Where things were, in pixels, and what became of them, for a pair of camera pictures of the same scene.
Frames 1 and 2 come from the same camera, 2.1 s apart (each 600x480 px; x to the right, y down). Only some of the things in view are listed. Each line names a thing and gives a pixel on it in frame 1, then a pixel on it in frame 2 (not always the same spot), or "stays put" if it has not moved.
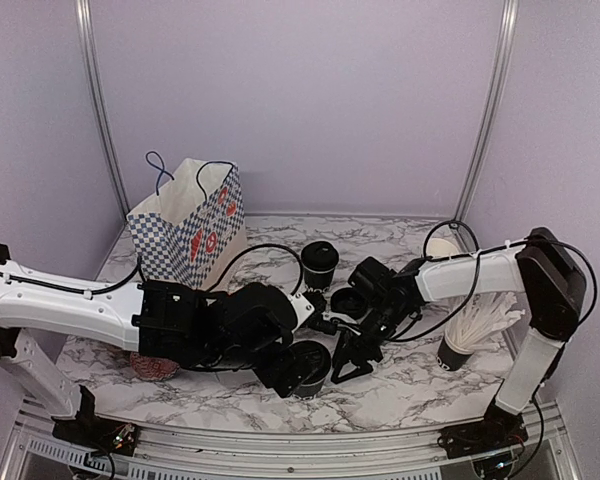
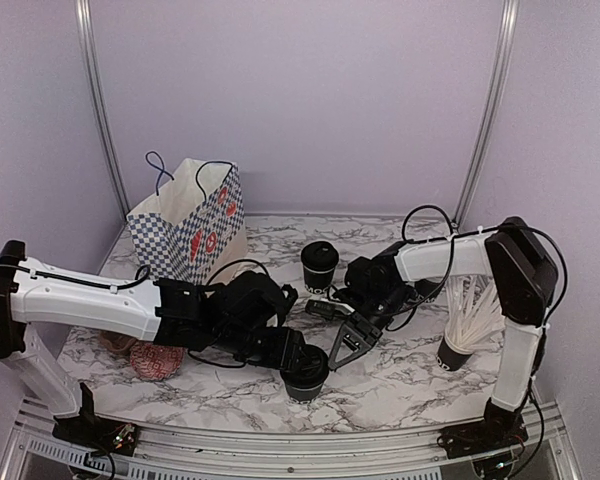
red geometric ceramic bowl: [152, 368] stays put
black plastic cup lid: [319, 257] stays put
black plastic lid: [316, 355] stays put
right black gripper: [354, 350] → [358, 334]
